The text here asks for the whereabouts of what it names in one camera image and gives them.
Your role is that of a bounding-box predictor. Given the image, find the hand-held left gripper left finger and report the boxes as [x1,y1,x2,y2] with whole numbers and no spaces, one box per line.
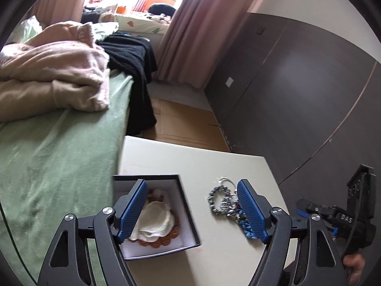
[36,179,149,286]

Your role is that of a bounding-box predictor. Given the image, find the reddish brown bead necklace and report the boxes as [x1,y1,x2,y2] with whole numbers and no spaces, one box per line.
[138,189,180,249]

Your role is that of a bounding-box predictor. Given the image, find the pink fleece blanket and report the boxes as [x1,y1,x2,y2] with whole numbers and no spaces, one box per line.
[0,21,110,112]

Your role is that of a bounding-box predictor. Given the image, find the blue bead bracelet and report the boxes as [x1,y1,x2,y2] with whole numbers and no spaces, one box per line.
[239,218,259,240]

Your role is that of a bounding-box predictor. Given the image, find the beige blanket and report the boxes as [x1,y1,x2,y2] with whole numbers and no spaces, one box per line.
[0,77,109,123]

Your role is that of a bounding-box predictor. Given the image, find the pile of mixed bead jewelry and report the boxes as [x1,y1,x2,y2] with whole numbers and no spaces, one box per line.
[207,178,259,240]

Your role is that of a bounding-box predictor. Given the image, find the dark wood wardrobe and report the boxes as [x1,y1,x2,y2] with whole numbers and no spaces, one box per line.
[204,12,381,191]

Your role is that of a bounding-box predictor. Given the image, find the person's right hand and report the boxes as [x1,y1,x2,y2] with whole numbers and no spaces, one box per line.
[342,253,367,286]

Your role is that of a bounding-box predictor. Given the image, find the black knit blanket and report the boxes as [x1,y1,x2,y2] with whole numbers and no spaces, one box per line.
[100,33,158,136]

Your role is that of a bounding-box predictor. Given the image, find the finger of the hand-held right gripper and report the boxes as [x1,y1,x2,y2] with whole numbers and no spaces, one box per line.
[296,198,316,219]

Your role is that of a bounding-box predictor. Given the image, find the orange storage box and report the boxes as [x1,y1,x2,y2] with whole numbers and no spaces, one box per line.
[146,0,182,9]

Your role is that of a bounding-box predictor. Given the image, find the black round cushion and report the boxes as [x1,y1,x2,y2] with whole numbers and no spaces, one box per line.
[149,4,176,17]

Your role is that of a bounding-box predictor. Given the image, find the narrow pink curtain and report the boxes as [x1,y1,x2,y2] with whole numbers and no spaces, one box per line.
[31,0,96,29]

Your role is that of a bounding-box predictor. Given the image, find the dark jewelry box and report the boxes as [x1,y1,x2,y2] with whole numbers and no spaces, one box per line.
[112,174,201,261]

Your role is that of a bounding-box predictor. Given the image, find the printed window bench cushion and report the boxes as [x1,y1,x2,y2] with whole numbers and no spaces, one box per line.
[115,12,176,35]

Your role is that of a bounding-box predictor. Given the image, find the mint green quilt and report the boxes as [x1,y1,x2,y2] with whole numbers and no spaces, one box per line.
[12,16,120,44]

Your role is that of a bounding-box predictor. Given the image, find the white cloth pouch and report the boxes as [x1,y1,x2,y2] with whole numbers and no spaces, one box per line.
[129,188,175,242]

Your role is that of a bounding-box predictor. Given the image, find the wide pink curtain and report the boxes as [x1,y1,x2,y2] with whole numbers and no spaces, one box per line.
[156,0,273,90]

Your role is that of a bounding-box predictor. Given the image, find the green bed sheet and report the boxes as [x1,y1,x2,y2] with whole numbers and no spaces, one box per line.
[0,74,134,283]

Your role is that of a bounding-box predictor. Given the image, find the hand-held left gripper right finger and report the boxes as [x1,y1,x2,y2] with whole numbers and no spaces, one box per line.
[236,179,349,286]

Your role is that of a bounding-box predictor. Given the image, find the flattened cardboard sheets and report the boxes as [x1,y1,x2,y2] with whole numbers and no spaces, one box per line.
[140,98,231,152]

